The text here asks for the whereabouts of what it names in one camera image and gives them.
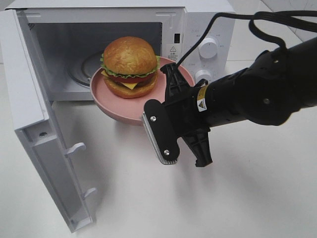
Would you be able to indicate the burger with lettuce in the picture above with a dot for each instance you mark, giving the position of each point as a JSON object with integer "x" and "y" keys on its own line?
{"x": 130, "y": 67}

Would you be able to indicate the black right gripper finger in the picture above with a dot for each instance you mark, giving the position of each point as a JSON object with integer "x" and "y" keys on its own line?
{"x": 177, "y": 87}
{"x": 198, "y": 143}

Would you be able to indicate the glass microwave turntable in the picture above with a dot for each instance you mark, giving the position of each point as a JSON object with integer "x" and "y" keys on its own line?
{"x": 82, "y": 67}

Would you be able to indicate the white microwave door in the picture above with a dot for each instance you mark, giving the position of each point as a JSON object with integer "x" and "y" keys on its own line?
{"x": 34, "y": 120}

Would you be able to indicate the white timer knob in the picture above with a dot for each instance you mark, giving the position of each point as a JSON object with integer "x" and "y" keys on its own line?
{"x": 203, "y": 74}

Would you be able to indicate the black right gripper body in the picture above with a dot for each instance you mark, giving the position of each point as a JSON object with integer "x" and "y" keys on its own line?
{"x": 183, "y": 113}

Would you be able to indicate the pink round plate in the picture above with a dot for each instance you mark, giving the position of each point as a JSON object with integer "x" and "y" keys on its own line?
{"x": 128, "y": 111}

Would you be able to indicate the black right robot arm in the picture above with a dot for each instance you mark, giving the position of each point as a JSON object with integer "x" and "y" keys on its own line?
{"x": 276, "y": 85}

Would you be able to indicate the upper white control knob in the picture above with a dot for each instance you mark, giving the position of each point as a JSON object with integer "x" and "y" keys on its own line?
{"x": 208, "y": 48}

